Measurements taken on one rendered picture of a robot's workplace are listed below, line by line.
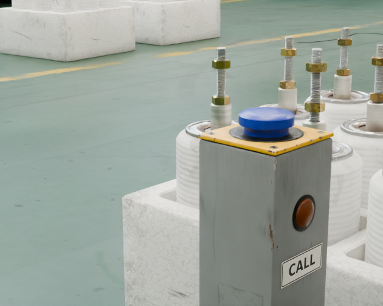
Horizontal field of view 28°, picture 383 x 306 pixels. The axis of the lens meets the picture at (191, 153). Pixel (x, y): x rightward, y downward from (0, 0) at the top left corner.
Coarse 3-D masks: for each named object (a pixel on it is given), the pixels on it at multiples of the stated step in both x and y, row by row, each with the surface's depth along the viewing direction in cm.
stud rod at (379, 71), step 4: (380, 44) 79; (380, 48) 79; (380, 52) 79; (376, 56) 80; (380, 56) 79; (376, 68) 80; (380, 68) 80; (376, 72) 80; (380, 72) 80; (376, 76) 80; (380, 76) 80; (376, 80) 80; (380, 80) 80; (376, 84) 80; (380, 84) 80; (376, 88) 80; (380, 88) 80; (376, 92) 80; (380, 92) 80
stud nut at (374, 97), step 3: (372, 93) 80; (375, 93) 80; (378, 93) 80; (381, 93) 80; (372, 96) 80; (375, 96) 80; (378, 96) 80; (381, 96) 80; (372, 99) 80; (375, 99) 80; (378, 99) 80; (381, 99) 80
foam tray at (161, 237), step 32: (160, 192) 84; (128, 224) 83; (160, 224) 79; (192, 224) 76; (128, 256) 84; (160, 256) 80; (192, 256) 77; (352, 256) 69; (128, 288) 85; (160, 288) 81; (192, 288) 78; (352, 288) 64
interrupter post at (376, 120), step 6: (372, 102) 81; (372, 108) 80; (378, 108) 80; (372, 114) 81; (378, 114) 80; (366, 120) 82; (372, 120) 81; (378, 120) 80; (366, 126) 82; (372, 126) 81; (378, 126) 81
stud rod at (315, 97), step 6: (318, 48) 71; (312, 54) 71; (318, 54) 71; (312, 60) 71; (318, 60) 71; (312, 78) 71; (318, 78) 71; (312, 84) 71; (318, 84) 71; (312, 90) 72; (318, 90) 72; (312, 96) 72; (318, 96) 72; (312, 102) 72; (318, 102) 72; (312, 114) 72; (318, 114) 72; (312, 120) 72; (318, 120) 72
